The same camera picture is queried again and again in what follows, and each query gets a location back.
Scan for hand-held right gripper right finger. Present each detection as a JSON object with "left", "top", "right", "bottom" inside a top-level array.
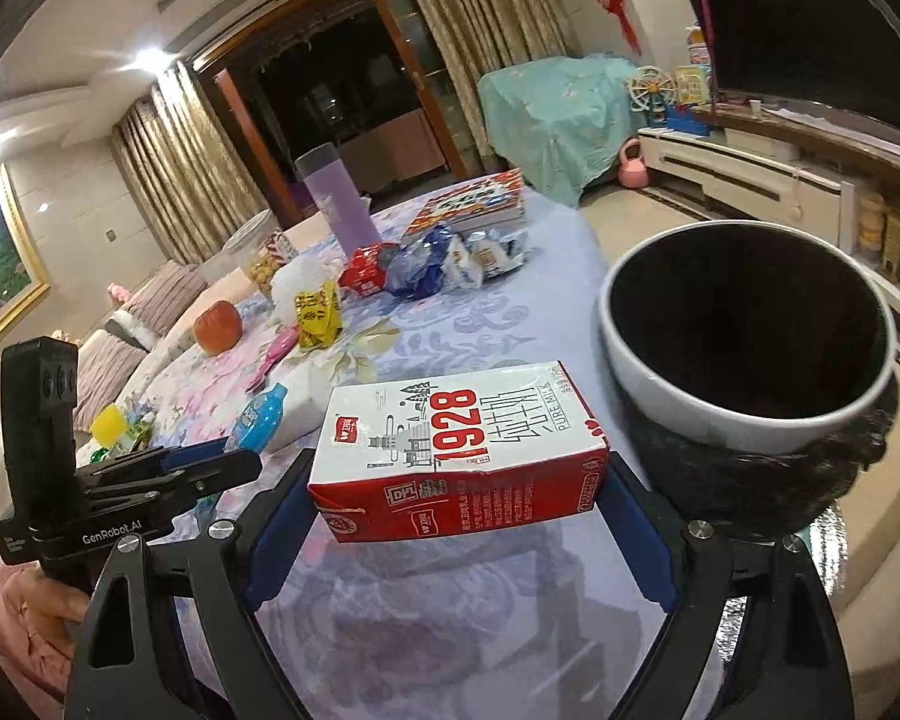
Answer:
[{"left": 604, "top": 454, "right": 856, "bottom": 720}]

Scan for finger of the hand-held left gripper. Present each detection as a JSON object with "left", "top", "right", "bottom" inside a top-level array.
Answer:
[
  {"left": 75, "top": 441, "right": 233, "bottom": 492},
  {"left": 82, "top": 452, "right": 265, "bottom": 522}
]

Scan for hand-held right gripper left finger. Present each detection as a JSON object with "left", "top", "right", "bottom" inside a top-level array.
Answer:
[{"left": 64, "top": 446, "right": 323, "bottom": 720}]

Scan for black round trash bin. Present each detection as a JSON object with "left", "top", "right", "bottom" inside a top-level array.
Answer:
[{"left": 596, "top": 220, "right": 900, "bottom": 541}]

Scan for yellow snack wrapper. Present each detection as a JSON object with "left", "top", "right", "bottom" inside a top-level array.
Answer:
[{"left": 294, "top": 281, "right": 344, "bottom": 350}]

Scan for red white milk carton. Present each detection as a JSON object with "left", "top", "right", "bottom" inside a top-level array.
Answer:
[{"left": 307, "top": 360, "right": 611, "bottom": 545}]

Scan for white foam fruit net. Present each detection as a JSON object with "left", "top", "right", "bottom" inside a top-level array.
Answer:
[{"left": 270, "top": 255, "right": 338, "bottom": 316}]

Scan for blue white plastic wrapper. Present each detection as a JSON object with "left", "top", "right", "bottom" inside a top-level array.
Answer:
[{"left": 385, "top": 227, "right": 455, "bottom": 299}]

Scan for yellow cap green bottle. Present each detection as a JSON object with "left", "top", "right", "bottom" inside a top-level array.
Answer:
[{"left": 90, "top": 403, "right": 155, "bottom": 458}]

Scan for blue plastic packet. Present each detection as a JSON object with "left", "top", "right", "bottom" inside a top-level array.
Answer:
[{"left": 229, "top": 382, "right": 290, "bottom": 455}]

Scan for striped pink cushion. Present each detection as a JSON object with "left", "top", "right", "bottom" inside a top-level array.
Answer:
[
  {"left": 124, "top": 261, "right": 209, "bottom": 335},
  {"left": 75, "top": 330, "right": 147, "bottom": 428}
]

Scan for pink small packet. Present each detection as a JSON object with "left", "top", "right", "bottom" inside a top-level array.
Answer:
[{"left": 246, "top": 328, "right": 301, "bottom": 393}]

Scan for orange fruit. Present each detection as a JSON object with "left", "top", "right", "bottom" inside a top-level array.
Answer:
[{"left": 193, "top": 300, "right": 242, "bottom": 355}]

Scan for gold framed landscape painting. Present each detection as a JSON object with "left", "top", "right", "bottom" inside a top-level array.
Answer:
[{"left": 0, "top": 161, "right": 52, "bottom": 376}]

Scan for clear plastic snack jar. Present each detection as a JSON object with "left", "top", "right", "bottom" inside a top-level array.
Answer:
[{"left": 221, "top": 208, "right": 286, "bottom": 293}]

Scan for red snack wrapper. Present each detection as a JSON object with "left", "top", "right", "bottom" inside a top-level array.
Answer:
[{"left": 337, "top": 242, "right": 398, "bottom": 295}]

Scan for purple drinking bottle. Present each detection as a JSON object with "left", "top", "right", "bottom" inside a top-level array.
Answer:
[{"left": 294, "top": 150, "right": 376, "bottom": 260}]

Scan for beige patterned curtain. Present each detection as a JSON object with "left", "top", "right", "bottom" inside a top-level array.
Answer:
[
  {"left": 390, "top": 0, "right": 571, "bottom": 72},
  {"left": 111, "top": 60, "right": 271, "bottom": 267}
]

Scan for white snack wrapper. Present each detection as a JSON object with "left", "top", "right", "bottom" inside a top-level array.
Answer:
[{"left": 450, "top": 229, "right": 530, "bottom": 287}]

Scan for colourful picture book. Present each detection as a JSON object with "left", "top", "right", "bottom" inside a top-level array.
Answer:
[{"left": 401, "top": 169, "right": 530, "bottom": 245}]

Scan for pink kettlebell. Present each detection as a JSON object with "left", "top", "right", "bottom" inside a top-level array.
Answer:
[{"left": 616, "top": 137, "right": 650, "bottom": 188}]

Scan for white television cabinet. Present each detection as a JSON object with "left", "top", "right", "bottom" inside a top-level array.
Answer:
[{"left": 637, "top": 105, "right": 900, "bottom": 361}]

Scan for cream stacked tubs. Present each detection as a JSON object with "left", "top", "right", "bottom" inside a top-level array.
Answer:
[{"left": 859, "top": 193, "right": 887, "bottom": 252}]

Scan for wooden sliding glass door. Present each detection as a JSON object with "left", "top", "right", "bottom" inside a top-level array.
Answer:
[{"left": 195, "top": 0, "right": 496, "bottom": 203}]

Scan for teal furniture cover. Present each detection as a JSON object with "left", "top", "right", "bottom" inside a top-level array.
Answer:
[{"left": 478, "top": 52, "right": 650, "bottom": 207}]

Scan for toy ferris wheel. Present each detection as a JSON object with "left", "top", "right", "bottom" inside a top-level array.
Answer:
[{"left": 626, "top": 66, "right": 672, "bottom": 128}]

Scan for colourful toy house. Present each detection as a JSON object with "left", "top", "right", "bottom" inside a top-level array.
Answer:
[{"left": 671, "top": 64, "right": 713, "bottom": 110}]

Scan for black flat television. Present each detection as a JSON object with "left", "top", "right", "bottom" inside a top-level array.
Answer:
[{"left": 664, "top": 0, "right": 900, "bottom": 143}]

